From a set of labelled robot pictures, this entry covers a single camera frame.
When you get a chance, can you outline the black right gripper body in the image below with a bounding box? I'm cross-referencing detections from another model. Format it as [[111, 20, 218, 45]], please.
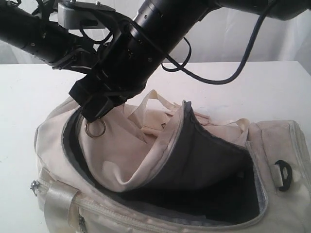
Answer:
[[85, 31, 170, 102]]

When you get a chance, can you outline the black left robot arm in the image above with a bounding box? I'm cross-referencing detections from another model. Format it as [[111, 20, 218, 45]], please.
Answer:
[[0, 0, 98, 74]]

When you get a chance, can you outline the white backdrop curtain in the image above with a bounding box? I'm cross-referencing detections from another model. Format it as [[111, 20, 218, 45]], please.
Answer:
[[0, 0, 311, 64]]

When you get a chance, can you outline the cream fabric duffel bag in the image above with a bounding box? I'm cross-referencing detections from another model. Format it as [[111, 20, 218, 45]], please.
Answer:
[[31, 90, 311, 233]]

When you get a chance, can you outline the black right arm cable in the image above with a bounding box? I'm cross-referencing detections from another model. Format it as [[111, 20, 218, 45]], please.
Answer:
[[80, 0, 280, 85]]

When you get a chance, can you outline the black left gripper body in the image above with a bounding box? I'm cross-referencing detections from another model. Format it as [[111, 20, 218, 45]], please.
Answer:
[[43, 26, 93, 69]]

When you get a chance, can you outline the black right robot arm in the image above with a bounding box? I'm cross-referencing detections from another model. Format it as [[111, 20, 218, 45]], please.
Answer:
[[69, 0, 311, 122]]

